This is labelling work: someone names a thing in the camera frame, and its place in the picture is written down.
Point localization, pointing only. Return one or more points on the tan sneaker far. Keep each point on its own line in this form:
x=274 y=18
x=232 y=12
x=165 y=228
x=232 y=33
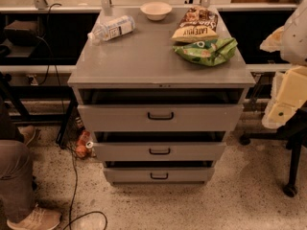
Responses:
x=28 y=133

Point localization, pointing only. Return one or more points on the grey middle drawer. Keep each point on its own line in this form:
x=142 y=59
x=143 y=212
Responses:
x=159 y=146

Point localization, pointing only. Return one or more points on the brown yellow chip bag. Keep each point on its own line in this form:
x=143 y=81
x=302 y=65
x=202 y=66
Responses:
x=199 y=23

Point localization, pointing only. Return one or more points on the green snack bag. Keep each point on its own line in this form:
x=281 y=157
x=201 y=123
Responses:
x=208 y=52

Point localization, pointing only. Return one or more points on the tan sneaker near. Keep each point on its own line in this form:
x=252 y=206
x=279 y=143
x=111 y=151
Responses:
x=38 y=219

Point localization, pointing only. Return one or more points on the black office chair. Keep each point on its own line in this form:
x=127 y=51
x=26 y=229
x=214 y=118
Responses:
x=295 y=133

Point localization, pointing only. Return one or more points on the orange objects on floor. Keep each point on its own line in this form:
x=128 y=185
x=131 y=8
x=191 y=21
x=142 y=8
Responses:
x=84 y=144

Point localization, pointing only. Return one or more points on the grey bottom drawer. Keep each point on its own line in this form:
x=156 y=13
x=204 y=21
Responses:
x=174 y=172

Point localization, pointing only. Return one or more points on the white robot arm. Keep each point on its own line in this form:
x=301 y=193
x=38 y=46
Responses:
x=294 y=38

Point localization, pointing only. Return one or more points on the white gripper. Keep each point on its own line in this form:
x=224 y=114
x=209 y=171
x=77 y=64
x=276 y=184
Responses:
x=295 y=37

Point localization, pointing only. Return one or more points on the person leg brown trousers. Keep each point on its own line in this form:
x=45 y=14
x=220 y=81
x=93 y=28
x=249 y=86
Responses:
x=16 y=168

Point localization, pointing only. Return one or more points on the grey metal drawer cabinet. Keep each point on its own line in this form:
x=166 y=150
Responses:
x=144 y=59

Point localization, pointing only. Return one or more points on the grey drawer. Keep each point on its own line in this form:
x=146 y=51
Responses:
x=174 y=172
x=159 y=146
x=159 y=110

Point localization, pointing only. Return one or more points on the tan sneaker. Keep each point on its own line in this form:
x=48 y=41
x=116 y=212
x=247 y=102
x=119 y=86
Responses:
x=28 y=133
x=38 y=219

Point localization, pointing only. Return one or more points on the black box on shelf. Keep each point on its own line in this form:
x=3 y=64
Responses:
x=22 y=33

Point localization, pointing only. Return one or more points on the grey top drawer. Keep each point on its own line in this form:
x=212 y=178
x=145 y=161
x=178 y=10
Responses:
x=159 y=110

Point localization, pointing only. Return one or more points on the white ceramic bowl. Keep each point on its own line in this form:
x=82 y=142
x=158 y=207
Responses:
x=156 y=11

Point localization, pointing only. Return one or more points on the clear plastic water bottle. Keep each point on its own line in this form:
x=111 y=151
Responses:
x=105 y=31

